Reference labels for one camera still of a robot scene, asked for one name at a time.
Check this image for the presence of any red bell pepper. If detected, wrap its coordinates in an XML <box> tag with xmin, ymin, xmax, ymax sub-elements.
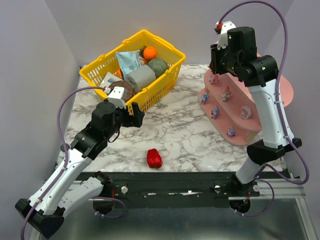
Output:
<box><xmin>146</xmin><ymin>148</ymin><xmax>163</xmax><ymax>169</ymax></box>

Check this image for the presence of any purple bunny toy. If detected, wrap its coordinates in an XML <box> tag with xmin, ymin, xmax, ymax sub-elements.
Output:
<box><xmin>226</xmin><ymin>125</ymin><xmax>236</xmax><ymax>139</ymax></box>

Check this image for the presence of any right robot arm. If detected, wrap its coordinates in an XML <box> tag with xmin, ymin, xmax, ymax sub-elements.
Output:
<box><xmin>209</xmin><ymin>21</ymin><xmax>302</xmax><ymax>189</ymax></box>

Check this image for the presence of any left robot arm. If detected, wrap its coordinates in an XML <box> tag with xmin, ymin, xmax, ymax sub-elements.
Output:
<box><xmin>15</xmin><ymin>101</ymin><xmax>145</xmax><ymax>239</ymax></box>

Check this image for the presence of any pink three-tier shelf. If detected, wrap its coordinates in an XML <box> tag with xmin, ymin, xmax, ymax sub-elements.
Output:
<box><xmin>198</xmin><ymin>55</ymin><xmax>294</xmax><ymax>148</ymax></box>

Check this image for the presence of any grey paper towel roll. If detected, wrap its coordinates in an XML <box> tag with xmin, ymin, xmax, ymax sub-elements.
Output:
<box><xmin>125</xmin><ymin>65</ymin><xmax>156</xmax><ymax>94</ymax></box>

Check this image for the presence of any orange fruit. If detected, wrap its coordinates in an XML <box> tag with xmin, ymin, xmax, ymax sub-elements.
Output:
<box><xmin>115</xmin><ymin>69</ymin><xmax>123</xmax><ymax>78</ymax></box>
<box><xmin>143</xmin><ymin>46</ymin><xmax>157</xmax><ymax>61</ymax></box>

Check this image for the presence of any green melon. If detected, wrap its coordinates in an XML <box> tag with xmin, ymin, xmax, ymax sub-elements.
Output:
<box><xmin>147</xmin><ymin>58</ymin><xmax>169</xmax><ymax>78</ymax></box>

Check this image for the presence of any light blue chips bag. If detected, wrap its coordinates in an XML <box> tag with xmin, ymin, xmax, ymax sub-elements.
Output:
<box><xmin>115</xmin><ymin>50</ymin><xmax>144</xmax><ymax>78</ymax></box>

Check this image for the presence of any yellow plastic shopping basket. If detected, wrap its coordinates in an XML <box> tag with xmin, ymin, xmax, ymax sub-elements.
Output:
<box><xmin>79</xmin><ymin>30</ymin><xmax>186</xmax><ymax>114</ymax></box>

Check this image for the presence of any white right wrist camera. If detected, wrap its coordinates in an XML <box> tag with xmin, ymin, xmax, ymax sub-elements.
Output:
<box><xmin>214</xmin><ymin>21</ymin><xmax>236</xmax><ymax>50</ymax></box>

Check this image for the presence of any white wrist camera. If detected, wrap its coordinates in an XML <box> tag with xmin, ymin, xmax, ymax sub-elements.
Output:
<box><xmin>214</xmin><ymin>21</ymin><xmax>236</xmax><ymax>50</ymax></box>
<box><xmin>104</xmin><ymin>86</ymin><xmax>127</xmax><ymax>109</ymax></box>

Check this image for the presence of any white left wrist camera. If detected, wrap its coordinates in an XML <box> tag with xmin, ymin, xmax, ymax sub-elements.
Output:
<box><xmin>104</xmin><ymin>86</ymin><xmax>127</xmax><ymax>109</ymax></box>

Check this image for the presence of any white package blue handle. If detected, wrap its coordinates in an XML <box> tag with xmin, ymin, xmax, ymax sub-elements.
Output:
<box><xmin>99</xmin><ymin>72</ymin><xmax>123</xmax><ymax>91</ymax></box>

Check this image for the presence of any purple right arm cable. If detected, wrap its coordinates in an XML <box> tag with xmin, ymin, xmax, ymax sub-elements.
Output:
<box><xmin>217</xmin><ymin>0</ymin><xmax>310</xmax><ymax>217</ymax></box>

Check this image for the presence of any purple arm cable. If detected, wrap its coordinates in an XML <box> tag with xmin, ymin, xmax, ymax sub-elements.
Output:
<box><xmin>217</xmin><ymin>0</ymin><xmax>310</xmax><ymax>217</ymax></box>
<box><xmin>19</xmin><ymin>86</ymin><xmax>127</xmax><ymax>240</ymax></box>

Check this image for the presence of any black mounting rail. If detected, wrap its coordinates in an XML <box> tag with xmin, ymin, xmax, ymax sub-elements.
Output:
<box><xmin>82</xmin><ymin>171</ymin><xmax>261</xmax><ymax>210</ymax></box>

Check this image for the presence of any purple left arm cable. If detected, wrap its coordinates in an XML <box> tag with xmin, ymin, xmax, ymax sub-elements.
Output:
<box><xmin>19</xmin><ymin>86</ymin><xmax>127</xmax><ymax>240</ymax></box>

